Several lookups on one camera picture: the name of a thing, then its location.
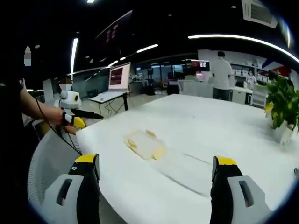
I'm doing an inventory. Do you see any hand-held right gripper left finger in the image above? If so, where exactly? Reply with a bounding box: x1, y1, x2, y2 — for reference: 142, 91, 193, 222
43, 153, 101, 224

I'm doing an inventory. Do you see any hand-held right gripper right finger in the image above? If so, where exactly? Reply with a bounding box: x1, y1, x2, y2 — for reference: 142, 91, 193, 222
209, 155, 273, 224

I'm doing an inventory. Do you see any yellow plastic buckle part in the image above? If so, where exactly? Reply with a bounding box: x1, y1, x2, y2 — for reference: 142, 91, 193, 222
126, 138, 139, 150

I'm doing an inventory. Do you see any clear yellow-clipped container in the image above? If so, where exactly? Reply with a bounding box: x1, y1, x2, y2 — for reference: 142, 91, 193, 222
122, 129, 168, 161

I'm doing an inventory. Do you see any person's left hand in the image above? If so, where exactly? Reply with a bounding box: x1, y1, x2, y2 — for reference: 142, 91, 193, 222
60, 111, 78, 135

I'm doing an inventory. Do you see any white side desk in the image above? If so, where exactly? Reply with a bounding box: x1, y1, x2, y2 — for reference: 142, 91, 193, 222
88, 90, 130, 117

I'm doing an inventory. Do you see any white mesh office chair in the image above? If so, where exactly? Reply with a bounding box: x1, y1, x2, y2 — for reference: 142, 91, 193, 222
27, 129, 83, 210

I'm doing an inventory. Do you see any straight ceiling light strip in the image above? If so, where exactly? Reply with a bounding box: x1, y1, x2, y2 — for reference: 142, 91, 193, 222
71, 38, 79, 73

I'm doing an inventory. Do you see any large display screen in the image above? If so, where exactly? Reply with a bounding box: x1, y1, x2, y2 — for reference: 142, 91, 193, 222
107, 62, 132, 92

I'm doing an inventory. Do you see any person's dark clothing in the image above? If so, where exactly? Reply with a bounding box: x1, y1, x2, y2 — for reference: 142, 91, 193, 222
0, 78, 41, 212

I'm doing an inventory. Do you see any black tripod stand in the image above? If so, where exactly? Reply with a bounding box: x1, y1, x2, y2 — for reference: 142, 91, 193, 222
145, 66, 157, 96

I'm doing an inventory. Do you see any short ceiling light strip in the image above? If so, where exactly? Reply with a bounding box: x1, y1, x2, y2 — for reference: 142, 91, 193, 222
136, 44, 159, 54

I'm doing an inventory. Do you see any white storage cabinet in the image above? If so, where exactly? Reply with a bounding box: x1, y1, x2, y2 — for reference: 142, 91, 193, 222
230, 86, 254, 105

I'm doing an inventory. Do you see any green potted plant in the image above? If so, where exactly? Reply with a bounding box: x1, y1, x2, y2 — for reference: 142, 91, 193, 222
264, 74, 299, 146

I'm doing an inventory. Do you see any long curved ceiling light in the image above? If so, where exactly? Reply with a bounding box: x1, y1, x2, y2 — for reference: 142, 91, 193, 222
187, 34, 299, 64

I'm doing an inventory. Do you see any ceiling air vent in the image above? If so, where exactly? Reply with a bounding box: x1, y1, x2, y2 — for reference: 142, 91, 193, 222
241, 0, 279, 29

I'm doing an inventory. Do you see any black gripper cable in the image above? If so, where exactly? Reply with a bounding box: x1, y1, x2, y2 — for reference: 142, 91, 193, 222
34, 97, 83, 156

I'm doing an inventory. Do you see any white wall shelf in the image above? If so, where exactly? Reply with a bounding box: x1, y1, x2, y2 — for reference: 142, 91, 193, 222
231, 61, 270, 83

